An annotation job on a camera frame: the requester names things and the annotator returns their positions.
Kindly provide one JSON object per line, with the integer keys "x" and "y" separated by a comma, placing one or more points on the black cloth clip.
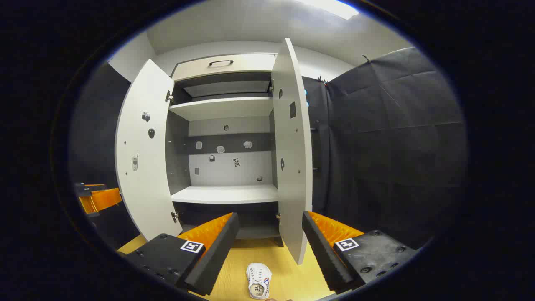
{"x": 322, "y": 80}
{"x": 367, "y": 58}

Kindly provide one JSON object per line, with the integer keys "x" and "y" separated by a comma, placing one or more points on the white canvas shoe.
{"x": 258, "y": 278}

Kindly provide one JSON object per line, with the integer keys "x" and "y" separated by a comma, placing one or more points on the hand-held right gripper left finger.
{"x": 213, "y": 255}

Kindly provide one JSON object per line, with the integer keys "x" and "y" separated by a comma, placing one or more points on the white shoe cabinet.
{"x": 234, "y": 171}

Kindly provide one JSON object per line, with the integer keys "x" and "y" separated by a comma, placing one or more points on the white shoe cabinet door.
{"x": 142, "y": 192}
{"x": 292, "y": 188}

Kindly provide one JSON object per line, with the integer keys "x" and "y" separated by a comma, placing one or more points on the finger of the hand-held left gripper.
{"x": 104, "y": 200}
{"x": 83, "y": 190}

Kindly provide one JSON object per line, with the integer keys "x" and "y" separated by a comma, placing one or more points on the ceiling light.
{"x": 330, "y": 7}

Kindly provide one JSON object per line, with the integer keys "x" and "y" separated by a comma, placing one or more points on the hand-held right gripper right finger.
{"x": 324, "y": 255}

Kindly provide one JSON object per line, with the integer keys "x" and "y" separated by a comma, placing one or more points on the white cabinet shelf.
{"x": 221, "y": 108}
{"x": 225, "y": 194}

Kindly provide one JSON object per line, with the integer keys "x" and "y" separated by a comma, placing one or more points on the black backdrop cloth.
{"x": 397, "y": 146}

